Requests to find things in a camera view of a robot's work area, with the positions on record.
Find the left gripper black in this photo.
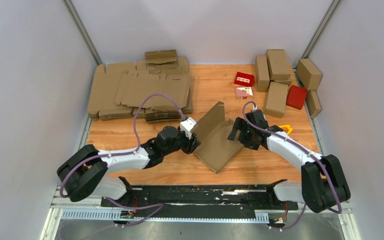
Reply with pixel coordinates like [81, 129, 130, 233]
[163, 127, 203, 157]

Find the cardboard box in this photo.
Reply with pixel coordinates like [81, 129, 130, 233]
[296, 58, 323, 91]
[263, 82, 289, 118]
[305, 90, 322, 119]
[254, 55, 271, 92]
[192, 101, 244, 173]
[265, 49, 291, 82]

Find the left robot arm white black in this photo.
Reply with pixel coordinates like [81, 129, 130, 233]
[56, 126, 201, 207]

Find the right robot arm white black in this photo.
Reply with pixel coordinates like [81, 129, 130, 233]
[228, 109, 351, 214]

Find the pink puzzle box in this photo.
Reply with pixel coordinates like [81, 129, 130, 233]
[234, 86, 254, 100]

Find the small red box with window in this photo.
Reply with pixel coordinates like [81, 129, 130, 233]
[233, 71, 255, 87]

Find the folded cardboard box front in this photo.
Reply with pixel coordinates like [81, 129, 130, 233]
[263, 82, 289, 118]

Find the folded cardboard box top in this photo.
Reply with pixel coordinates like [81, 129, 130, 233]
[265, 49, 291, 82]

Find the flat cardboard stack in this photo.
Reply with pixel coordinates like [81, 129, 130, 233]
[87, 49, 193, 122]

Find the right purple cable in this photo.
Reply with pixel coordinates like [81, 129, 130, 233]
[242, 101, 343, 232]

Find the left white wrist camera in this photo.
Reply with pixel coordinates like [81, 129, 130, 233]
[179, 117, 197, 139]

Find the yellow triangular plastic frame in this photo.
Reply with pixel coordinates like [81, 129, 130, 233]
[279, 124, 293, 135]

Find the aluminium rail frame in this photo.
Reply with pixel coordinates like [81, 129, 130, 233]
[39, 114, 362, 240]

